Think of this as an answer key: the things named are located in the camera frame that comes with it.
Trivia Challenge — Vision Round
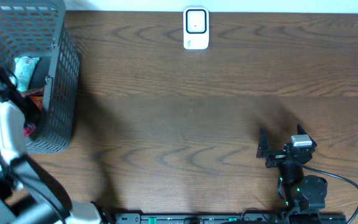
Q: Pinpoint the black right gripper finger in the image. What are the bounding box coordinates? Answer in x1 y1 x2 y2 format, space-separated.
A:
256 128 270 158
296 124 312 140

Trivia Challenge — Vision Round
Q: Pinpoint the small orange box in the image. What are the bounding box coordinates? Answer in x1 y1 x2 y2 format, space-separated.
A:
30 96 44 111

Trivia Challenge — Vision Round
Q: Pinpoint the red purple rice packet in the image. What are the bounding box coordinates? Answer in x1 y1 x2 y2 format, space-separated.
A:
24 123 36 137

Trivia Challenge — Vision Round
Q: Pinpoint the teal snack packet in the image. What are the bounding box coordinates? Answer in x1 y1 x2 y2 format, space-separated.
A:
9 57 40 92

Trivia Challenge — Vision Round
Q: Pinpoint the orange chocolate bar wrapper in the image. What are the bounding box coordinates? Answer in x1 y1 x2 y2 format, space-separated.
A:
21 87 45 97

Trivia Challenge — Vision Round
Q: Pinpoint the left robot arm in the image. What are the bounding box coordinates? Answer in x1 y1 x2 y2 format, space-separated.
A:
0 68 111 223

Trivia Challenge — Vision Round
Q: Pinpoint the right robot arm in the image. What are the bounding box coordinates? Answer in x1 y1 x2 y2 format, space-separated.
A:
256 125 328 223

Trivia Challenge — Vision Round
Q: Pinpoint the grey plastic mesh basket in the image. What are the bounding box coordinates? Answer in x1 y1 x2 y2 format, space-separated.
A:
0 0 80 154

